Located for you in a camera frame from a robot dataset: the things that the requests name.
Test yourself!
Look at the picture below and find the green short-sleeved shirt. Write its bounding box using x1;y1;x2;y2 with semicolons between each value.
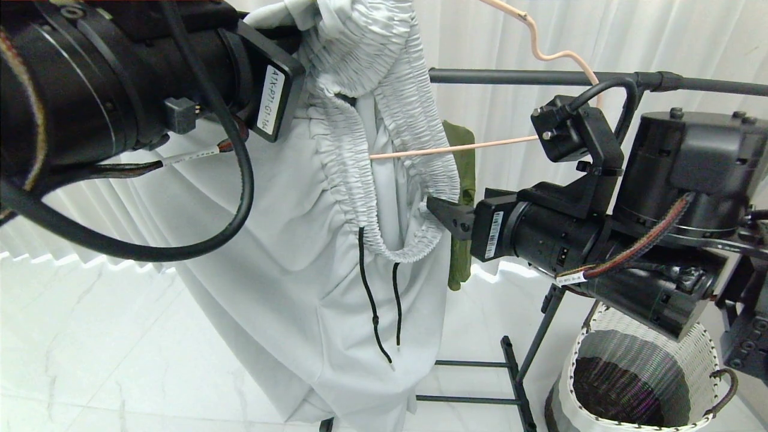
442;120;478;292

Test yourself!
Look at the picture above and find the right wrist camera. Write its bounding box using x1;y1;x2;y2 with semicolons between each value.
530;95;626;220

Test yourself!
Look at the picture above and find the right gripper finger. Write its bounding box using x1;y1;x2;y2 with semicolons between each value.
425;195;476;242

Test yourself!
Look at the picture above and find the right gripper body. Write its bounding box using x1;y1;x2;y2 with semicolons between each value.
470;187;721;341

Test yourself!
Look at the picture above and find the pale grey garment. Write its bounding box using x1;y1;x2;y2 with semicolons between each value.
128;0;464;432

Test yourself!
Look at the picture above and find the pink clothes hanger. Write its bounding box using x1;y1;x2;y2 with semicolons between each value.
368;0;602;161

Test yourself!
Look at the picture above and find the white curtain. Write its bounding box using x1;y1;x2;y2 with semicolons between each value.
0;0;768;286

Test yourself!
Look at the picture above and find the black cable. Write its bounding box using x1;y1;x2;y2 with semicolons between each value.
0;0;256;263
566;76;639;146

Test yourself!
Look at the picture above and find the black clothes rack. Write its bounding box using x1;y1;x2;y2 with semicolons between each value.
318;67;768;432

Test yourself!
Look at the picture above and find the white laundry basket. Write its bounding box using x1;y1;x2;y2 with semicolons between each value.
544;302;740;432

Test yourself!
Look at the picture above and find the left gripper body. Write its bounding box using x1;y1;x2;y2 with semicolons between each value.
0;0;307;194

